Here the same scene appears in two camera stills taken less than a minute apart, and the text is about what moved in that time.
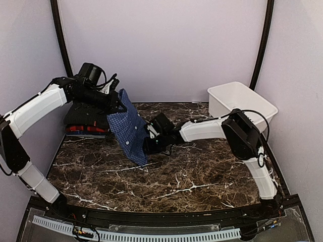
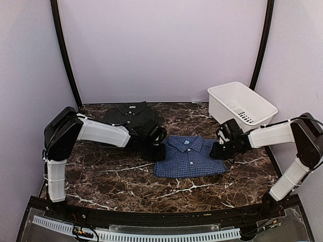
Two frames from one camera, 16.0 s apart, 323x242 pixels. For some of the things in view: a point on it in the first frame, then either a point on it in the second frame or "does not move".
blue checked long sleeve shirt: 127,128 to 189,156
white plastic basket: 224,99 does not move
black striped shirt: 79,114 to 131,114
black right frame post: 266,36 does not move
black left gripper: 114,101 to 160,156
